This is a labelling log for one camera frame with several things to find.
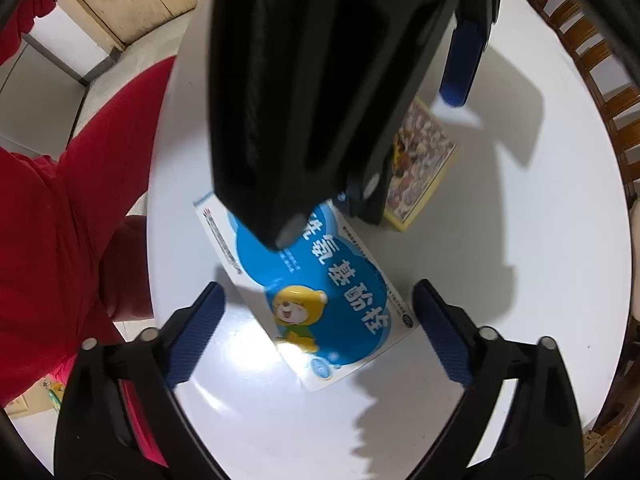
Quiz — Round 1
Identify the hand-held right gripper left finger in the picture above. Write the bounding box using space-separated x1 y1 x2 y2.
54 281 227 480

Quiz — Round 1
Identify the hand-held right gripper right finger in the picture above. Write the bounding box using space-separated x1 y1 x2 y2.
411 279 587 480

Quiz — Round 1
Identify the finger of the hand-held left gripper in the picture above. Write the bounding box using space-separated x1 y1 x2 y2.
438 0 504 109
207 0 469 251

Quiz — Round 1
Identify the blue white bear box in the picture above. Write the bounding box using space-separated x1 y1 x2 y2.
192 191 419 395

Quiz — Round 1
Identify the yellow picture box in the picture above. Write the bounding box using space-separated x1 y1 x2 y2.
382 96 459 234

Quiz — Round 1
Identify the round white wooden table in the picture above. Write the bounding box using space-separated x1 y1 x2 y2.
145 0 634 480

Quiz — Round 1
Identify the wooden chair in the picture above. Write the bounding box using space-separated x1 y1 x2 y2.
500 0 640 187

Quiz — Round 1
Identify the person's striped sock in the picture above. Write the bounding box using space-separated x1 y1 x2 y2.
40 362 69 411

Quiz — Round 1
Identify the beige slipper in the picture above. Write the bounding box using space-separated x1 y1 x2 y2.
0 392 34 421

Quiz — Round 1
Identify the beige cabinet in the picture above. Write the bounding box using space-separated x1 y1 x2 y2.
54 0 199 54

